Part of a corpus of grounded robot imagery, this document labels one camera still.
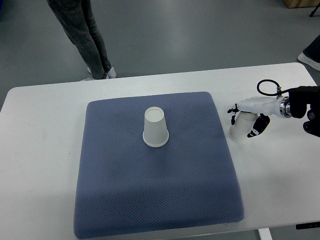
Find white sneaker left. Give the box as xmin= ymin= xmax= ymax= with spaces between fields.
xmin=80 ymin=77 xmax=95 ymax=82

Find white sneaker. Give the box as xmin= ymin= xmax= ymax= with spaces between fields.
xmin=80 ymin=77 xmax=95 ymax=82
xmin=105 ymin=67 xmax=117 ymax=79

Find white paper cup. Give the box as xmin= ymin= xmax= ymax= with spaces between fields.
xmin=228 ymin=111 xmax=258 ymax=144
xmin=142 ymin=106 xmax=169 ymax=148

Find person in grey jeans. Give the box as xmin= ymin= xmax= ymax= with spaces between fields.
xmin=47 ymin=0 xmax=112 ymax=80

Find blue quilted cushion mat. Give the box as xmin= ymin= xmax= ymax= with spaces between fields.
xmin=74 ymin=91 xmax=244 ymax=239

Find black table control panel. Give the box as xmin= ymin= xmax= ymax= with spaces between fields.
xmin=295 ymin=221 xmax=320 ymax=230

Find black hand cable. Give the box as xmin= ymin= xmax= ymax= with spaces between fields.
xmin=256 ymin=79 xmax=293 ymax=98

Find black tripod leg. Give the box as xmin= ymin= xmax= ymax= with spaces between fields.
xmin=309 ymin=3 xmax=320 ymax=17

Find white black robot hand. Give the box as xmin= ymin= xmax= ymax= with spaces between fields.
xmin=227 ymin=96 xmax=292 ymax=138

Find white table leg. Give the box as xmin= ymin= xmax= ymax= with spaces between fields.
xmin=258 ymin=228 xmax=273 ymax=240

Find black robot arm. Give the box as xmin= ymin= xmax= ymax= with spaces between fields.
xmin=288 ymin=86 xmax=320 ymax=137

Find white paper cup on mat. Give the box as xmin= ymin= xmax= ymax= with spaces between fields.
xmin=142 ymin=106 xmax=169 ymax=148

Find cardboard box corner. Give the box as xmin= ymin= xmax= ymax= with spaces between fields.
xmin=283 ymin=0 xmax=320 ymax=9

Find white sneaker right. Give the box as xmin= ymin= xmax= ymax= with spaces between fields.
xmin=105 ymin=67 xmax=117 ymax=79

